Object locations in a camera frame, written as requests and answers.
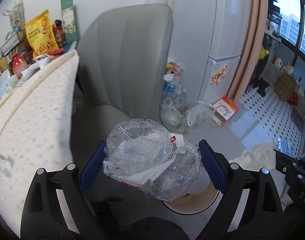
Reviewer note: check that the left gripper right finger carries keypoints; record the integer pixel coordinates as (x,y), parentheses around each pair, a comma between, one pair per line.
(262,217)

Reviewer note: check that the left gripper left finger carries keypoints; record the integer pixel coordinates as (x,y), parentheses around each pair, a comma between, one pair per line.
(42,216)

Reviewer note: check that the crushed clear plastic bottle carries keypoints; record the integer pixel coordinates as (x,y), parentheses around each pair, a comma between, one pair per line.
(144,155)

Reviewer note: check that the round white trash bin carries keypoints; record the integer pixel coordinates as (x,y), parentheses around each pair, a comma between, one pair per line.
(193,204)

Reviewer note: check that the clear plastic trash bag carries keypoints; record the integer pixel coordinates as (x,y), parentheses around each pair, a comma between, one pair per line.
(182,119)

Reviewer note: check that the white bag of trash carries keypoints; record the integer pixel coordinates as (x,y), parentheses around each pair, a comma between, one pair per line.
(173,72)

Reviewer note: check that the dotted cream tablecloth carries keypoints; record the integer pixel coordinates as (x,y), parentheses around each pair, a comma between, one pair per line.
(35,129)

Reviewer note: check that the brown box on balcony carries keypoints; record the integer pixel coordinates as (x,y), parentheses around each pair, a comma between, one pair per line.
(285,87)

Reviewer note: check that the orange white carton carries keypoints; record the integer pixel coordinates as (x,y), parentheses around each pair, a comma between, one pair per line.
(224,110)

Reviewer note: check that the blue tissue box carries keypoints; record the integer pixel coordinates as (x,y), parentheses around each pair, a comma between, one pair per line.
(7,83)

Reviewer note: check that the grey upholstered chair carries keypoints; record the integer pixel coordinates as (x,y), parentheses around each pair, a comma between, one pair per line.
(122,60)

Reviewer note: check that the yellow snack bag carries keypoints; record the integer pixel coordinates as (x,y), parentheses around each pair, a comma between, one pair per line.
(40,34)

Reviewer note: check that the white refrigerator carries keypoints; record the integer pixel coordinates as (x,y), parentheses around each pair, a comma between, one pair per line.
(207,41)

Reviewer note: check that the red sauce bottle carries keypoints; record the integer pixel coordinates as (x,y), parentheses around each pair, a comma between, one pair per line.
(59,33)

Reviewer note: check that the white tote bag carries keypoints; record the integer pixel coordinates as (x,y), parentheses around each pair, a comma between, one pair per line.
(16,15)

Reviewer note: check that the green tall box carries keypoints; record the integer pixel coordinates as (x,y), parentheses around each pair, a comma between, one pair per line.
(69,22)

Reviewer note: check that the black wire basket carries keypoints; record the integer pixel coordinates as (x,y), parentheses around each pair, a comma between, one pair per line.
(13,40)

